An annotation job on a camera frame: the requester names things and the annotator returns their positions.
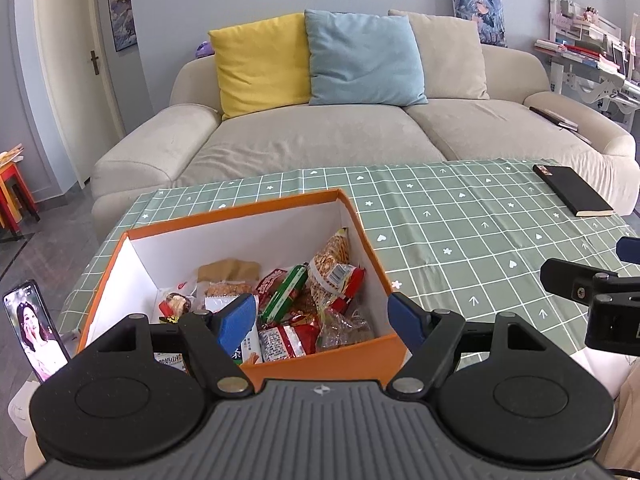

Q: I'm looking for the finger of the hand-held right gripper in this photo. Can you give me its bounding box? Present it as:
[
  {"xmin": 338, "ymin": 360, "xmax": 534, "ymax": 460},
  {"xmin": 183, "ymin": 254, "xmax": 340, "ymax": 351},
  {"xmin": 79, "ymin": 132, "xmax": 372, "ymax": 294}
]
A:
[
  {"xmin": 540, "ymin": 258, "xmax": 622, "ymax": 307},
  {"xmin": 616, "ymin": 236, "xmax": 640, "ymax": 264}
]

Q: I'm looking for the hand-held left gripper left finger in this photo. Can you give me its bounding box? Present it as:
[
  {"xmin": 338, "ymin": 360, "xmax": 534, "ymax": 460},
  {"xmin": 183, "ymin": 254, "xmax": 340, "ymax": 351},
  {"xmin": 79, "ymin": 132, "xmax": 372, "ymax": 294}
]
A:
[{"xmin": 92, "ymin": 294, "xmax": 258, "ymax": 396}]

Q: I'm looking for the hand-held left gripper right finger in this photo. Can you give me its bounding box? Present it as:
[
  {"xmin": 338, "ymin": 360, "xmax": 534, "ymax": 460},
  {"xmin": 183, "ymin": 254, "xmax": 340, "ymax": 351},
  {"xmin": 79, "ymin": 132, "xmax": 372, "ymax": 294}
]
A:
[{"xmin": 387, "ymin": 292, "xmax": 548, "ymax": 396}]

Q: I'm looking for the white stick snack packet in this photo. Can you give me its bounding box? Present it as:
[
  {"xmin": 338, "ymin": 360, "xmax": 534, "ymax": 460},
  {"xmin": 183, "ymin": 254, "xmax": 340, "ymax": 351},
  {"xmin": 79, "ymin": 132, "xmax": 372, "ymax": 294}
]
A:
[{"xmin": 205, "ymin": 296, "xmax": 263, "ymax": 365}]

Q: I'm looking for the orange crumb packet brown label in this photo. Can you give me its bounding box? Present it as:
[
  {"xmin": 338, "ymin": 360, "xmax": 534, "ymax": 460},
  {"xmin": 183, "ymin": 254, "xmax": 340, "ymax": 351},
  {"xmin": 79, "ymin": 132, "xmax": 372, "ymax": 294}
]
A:
[{"xmin": 197, "ymin": 259, "xmax": 261, "ymax": 311}]

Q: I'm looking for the small red snack packet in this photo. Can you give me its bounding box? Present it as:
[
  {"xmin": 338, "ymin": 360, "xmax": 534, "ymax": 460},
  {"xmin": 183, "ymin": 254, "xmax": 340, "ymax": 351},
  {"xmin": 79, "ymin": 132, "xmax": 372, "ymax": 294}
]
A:
[{"xmin": 256, "ymin": 269, "xmax": 292, "ymax": 297}]

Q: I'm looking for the green snack packet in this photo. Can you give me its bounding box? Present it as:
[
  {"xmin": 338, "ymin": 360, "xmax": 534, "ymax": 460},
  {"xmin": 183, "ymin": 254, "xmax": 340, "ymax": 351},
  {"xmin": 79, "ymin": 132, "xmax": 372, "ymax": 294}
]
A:
[{"xmin": 257, "ymin": 265, "xmax": 309, "ymax": 324}]

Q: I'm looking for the clear packet of brown snacks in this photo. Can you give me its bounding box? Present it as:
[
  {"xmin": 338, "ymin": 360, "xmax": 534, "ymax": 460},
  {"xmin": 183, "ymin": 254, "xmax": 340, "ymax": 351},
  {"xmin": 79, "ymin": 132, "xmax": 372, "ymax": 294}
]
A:
[{"xmin": 317, "ymin": 310, "xmax": 374, "ymax": 352}]

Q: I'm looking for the small clear red-topped packet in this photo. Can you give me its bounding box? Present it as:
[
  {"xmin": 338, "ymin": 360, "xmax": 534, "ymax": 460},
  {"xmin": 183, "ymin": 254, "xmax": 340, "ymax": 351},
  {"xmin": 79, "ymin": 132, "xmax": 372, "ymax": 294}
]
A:
[{"xmin": 159, "ymin": 291, "xmax": 197, "ymax": 322}]

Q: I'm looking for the orange cardboard box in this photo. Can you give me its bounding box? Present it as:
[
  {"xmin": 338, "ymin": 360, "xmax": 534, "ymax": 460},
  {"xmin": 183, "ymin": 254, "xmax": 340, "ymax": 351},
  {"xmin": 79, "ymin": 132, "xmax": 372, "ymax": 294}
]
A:
[{"xmin": 75, "ymin": 187, "xmax": 408, "ymax": 386}]

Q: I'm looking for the orange peanut packet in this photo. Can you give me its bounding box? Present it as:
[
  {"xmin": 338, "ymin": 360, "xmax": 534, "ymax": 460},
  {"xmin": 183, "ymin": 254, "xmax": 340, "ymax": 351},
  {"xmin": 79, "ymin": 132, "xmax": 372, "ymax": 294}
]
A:
[{"xmin": 307, "ymin": 227, "xmax": 367, "ymax": 313}]

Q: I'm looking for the black notebook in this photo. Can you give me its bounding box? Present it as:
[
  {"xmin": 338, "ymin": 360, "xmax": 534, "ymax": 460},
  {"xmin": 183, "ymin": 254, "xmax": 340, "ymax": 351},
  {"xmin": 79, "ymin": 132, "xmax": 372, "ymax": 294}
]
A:
[{"xmin": 532, "ymin": 164, "xmax": 615, "ymax": 218}]

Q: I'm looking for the beige cloth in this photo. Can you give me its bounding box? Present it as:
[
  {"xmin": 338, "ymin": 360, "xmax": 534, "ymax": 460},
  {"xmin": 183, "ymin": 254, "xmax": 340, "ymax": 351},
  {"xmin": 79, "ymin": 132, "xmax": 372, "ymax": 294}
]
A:
[{"xmin": 595, "ymin": 355, "xmax": 640, "ymax": 473}]

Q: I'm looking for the green checked tablecloth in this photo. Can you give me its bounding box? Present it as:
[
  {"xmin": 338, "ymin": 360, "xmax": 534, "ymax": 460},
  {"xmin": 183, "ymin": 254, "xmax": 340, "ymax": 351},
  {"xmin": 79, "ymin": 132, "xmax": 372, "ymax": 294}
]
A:
[{"xmin": 55, "ymin": 157, "xmax": 640, "ymax": 386}]

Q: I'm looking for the beige sofa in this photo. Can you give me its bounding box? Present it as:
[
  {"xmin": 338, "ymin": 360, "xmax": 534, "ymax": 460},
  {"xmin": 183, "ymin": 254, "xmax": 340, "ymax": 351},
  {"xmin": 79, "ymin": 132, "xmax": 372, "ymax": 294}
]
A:
[{"xmin": 91, "ymin": 10, "xmax": 637, "ymax": 241}]

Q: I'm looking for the white desk with books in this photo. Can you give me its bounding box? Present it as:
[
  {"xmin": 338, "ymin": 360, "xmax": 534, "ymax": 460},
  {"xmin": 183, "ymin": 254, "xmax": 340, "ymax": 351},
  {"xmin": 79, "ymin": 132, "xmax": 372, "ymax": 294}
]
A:
[{"xmin": 534, "ymin": 0, "xmax": 640, "ymax": 126}]

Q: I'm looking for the smartphone on stand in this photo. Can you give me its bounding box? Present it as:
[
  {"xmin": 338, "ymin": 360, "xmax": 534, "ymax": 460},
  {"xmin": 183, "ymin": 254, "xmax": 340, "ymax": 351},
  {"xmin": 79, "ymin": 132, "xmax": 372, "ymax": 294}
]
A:
[{"xmin": 2, "ymin": 280, "xmax": 71, "ymax": 383}]

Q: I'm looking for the red stool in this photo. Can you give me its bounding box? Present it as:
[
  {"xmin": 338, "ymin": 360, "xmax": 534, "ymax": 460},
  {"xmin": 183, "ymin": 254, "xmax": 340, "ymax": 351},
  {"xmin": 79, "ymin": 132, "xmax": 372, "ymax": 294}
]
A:
[{"xmin": 0, "ymin": 147, "xmax": 41, "ymax": 241}]

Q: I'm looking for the beige pillow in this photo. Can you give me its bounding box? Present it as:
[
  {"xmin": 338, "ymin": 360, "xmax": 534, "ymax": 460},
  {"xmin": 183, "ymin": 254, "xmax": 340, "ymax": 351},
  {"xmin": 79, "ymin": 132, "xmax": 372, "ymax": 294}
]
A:
[{"xmin": 387, "ymin": 9, "xmax": 491, "ymax": 101}]

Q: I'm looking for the yellow pillow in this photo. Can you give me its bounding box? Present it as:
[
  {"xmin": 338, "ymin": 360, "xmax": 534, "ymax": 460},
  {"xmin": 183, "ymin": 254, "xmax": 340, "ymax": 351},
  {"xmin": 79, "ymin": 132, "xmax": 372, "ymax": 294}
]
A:
[{"xmin": 208, "ymin": 12, "xmax": 313, "ymax": 121}]

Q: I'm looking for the light blue pillow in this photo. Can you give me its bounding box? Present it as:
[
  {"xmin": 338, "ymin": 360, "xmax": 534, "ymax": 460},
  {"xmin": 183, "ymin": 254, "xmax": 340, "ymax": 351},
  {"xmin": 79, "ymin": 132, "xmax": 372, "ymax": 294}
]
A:
[{"xmin": 304, "ymin": 9, "xmax": 430, "ymax": 107}]

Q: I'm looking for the printed figure pillow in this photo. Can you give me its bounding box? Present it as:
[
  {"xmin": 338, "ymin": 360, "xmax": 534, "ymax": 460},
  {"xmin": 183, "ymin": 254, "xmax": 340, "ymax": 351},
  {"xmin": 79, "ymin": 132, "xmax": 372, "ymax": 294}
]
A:
[{"xmin": 449, "ymin": 0, "xmax": 507, "ymax": 47}]

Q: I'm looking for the white door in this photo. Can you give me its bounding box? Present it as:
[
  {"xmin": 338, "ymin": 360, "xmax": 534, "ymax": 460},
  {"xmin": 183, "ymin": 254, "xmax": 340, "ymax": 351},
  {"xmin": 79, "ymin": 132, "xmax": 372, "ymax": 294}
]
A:
[{"xmin": 32, "ymin": 0, "xmax": 126, "ymax": 188}]

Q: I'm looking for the wall poster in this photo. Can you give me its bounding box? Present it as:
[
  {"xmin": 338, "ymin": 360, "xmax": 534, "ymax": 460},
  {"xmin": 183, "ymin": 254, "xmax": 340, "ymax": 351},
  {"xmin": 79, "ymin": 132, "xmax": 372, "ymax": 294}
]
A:
[{"xmin": 104, "ymin": 0, "xmax": 138, "ymax": 52}]

